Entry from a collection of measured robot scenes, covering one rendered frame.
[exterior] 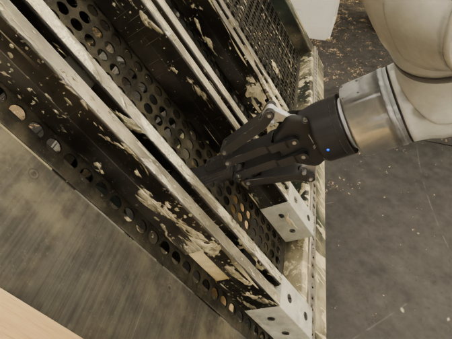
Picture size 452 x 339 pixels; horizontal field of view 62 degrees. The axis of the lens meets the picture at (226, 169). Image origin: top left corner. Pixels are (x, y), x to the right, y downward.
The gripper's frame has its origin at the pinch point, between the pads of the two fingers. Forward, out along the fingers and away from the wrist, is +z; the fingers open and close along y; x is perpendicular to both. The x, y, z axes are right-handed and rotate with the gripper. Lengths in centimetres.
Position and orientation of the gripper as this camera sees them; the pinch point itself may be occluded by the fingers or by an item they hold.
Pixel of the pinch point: (211, 172)
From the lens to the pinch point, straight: 54.9
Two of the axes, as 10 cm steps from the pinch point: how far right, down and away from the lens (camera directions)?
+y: -5.4, -6.7, -5.0
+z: -8.2, 2.9, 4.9
